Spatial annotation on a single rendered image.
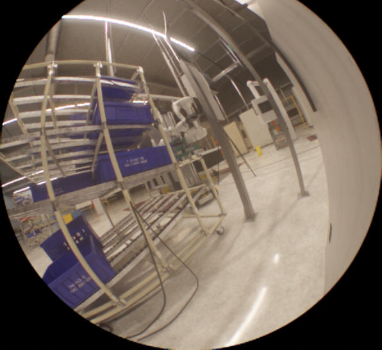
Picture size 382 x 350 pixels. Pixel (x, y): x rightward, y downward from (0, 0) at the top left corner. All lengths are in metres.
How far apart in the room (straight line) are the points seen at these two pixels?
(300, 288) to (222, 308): 0.36
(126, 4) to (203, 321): 10.58
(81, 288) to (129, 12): 10.44
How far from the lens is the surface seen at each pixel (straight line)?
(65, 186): 1.28
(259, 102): 4.33
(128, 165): 0.87
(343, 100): 0.23
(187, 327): 0.78
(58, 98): 1.25
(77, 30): 10.43
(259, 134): 7.13
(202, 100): 1.20
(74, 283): 0.84
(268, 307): 0.72
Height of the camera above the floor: 0.67
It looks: 2 degrees up
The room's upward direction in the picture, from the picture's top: 23 degrees counter-clockwise
